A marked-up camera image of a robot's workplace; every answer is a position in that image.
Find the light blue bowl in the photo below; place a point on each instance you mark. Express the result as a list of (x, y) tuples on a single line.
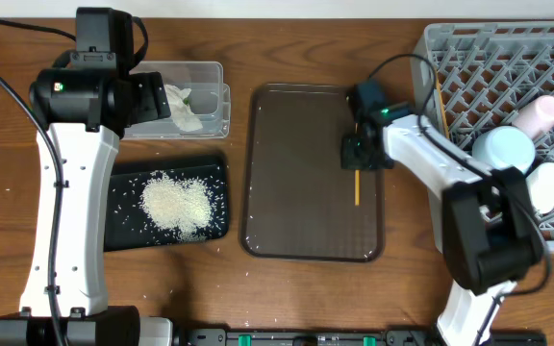
[(504, 147)]

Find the pile of white rice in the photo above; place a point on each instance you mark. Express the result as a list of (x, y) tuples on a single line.
[(181, 207)]

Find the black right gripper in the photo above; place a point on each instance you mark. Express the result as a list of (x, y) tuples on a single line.
[(351, 160)]

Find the wooden chopstick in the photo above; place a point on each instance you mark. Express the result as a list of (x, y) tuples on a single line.
[(357, 189), (444, 124)]

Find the dark brown serving tray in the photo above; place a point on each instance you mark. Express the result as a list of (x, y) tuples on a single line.
[(299, 202)]

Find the black tray bin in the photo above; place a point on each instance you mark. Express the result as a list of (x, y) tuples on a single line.
[(128, 227)]

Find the pink plastic cup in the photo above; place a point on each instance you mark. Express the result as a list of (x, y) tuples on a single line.
[(536, 118)]

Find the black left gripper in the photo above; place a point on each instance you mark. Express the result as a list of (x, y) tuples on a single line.
[(152, 97)]

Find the clear plastic bin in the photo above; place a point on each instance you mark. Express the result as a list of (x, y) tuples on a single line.
[(210, 100)]

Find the cream plastic cup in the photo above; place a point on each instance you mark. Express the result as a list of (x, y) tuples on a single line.
[(540, 185)]

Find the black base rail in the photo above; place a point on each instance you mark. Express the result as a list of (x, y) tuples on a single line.
[(218, 337)]

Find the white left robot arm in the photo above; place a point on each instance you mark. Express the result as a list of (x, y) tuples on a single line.
[(82, 106)]

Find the white tissue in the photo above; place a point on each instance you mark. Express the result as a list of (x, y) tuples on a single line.
[(181, 114)]

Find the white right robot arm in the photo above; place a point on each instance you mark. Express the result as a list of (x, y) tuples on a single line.
[(488, 236)]

